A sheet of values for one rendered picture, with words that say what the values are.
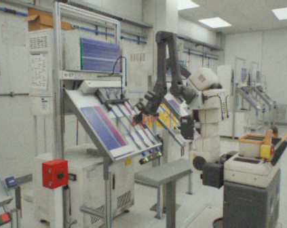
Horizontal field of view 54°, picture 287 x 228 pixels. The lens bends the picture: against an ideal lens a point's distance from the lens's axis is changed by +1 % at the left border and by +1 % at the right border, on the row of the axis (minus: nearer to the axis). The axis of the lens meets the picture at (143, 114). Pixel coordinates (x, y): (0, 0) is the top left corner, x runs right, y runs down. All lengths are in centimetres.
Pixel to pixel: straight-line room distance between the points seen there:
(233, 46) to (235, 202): 853
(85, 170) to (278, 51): 823
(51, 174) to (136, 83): 208
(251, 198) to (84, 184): 124
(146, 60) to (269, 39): 674
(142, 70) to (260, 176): 226
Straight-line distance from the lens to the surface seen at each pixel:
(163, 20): 570
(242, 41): 1000
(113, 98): 250
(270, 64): 973
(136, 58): 362
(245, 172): 174
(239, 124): 677
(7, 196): 156
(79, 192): 236
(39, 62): 253
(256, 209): 179
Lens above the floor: 127
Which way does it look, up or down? 6 degrees down
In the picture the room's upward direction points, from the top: straight up
